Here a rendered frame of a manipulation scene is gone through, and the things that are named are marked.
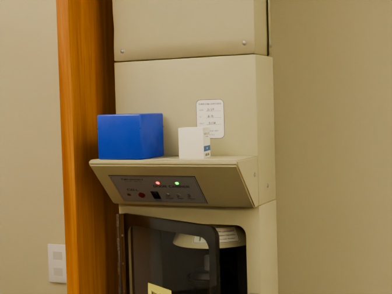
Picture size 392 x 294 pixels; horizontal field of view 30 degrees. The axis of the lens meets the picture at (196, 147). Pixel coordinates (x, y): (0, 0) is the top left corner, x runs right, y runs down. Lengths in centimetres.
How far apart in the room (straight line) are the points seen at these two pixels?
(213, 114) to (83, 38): 33
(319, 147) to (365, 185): 15
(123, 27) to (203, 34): 18
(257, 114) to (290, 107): 43
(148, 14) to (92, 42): 15
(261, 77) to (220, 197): 25
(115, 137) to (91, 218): 22
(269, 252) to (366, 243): 40
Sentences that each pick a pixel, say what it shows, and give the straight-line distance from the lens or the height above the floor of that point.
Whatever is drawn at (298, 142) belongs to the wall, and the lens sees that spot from 187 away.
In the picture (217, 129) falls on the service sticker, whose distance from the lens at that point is 148.
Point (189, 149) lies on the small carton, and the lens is 141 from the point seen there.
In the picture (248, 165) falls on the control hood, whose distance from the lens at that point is 140.
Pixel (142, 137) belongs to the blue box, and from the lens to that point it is 143.
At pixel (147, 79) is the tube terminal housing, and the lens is 154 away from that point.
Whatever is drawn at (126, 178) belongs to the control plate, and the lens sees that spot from 148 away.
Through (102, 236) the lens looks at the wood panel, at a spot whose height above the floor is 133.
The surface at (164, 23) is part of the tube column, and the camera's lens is 153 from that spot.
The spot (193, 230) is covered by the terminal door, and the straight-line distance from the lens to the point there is 139.
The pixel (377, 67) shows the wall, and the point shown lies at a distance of 183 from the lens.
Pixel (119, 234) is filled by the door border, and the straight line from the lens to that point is 159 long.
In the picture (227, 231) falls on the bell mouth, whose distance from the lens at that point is 154.
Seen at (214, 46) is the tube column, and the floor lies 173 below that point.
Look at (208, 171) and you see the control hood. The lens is 138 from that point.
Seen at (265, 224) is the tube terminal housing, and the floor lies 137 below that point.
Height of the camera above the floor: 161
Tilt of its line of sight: 3 degrees down
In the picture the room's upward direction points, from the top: 2 degrees counter-clockwise
